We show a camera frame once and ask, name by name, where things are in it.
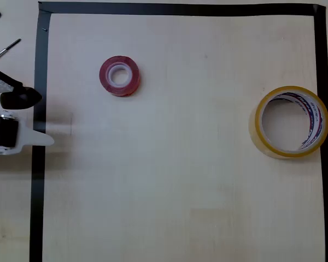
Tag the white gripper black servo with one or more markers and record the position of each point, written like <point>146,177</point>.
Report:
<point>7,131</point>

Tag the small red tape roll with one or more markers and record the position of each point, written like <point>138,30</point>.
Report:
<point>105,77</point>

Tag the long black tape strip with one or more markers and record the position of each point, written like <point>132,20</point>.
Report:
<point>180,9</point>

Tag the large clear tape roll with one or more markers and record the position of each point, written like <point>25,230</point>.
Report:
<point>283,153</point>

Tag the black webcam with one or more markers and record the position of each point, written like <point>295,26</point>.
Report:
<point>20,97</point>

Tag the metal screwdriver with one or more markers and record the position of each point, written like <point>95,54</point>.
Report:
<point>5,49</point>

